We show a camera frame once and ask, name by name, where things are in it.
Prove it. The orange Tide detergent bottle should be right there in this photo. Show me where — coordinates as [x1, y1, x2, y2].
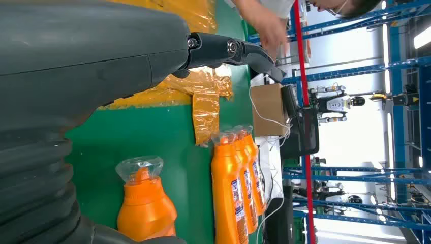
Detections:
[211, 132, 250, 244]
[115, 155, 178, 243]
[244, 125, 267, 216]
[234, 126, 259, 235]

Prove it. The person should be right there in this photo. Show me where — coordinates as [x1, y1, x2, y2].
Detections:
[230, 0, 383, 63]

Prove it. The red bar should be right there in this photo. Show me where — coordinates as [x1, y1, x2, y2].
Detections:
[292, 0, 317, 244]

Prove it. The brown cardboard box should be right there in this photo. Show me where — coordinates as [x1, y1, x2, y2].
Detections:
[251, 83, 287, 137]

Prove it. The blue metal rack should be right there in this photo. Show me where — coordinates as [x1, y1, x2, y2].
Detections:
[283, 163, 431, 244]
[247, 0, 431, 85]

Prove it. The humanoid robot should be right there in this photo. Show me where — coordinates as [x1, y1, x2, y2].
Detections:
[309, 84, 366, 124]
[313, 181, 363, 216]

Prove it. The yellow taped plastic sheet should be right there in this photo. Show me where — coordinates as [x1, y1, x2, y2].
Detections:
[98, 0, 234, 147]

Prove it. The black case with yellow label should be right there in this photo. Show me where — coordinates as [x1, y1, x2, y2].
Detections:
[279, 107, 320, 160]

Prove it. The white cable over cardboard box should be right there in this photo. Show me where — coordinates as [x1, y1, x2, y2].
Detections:
[249, 85, 292, 149]

